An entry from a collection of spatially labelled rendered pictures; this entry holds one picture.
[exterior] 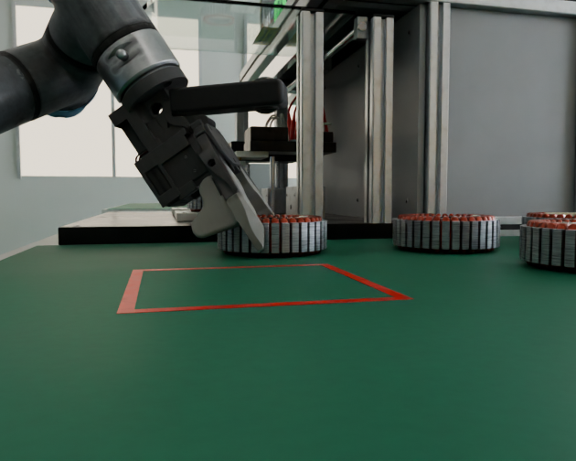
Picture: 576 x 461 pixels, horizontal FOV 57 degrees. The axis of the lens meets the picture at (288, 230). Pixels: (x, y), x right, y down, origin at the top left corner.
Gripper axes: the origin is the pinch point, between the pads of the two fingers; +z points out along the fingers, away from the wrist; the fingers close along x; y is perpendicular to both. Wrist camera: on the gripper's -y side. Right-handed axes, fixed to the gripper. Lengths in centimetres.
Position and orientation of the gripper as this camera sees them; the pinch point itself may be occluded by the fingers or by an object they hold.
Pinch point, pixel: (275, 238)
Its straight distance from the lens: 54.7
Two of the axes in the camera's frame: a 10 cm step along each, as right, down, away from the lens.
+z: 5.5, 8.3, 0.0
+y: -8.3, 5.5, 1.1
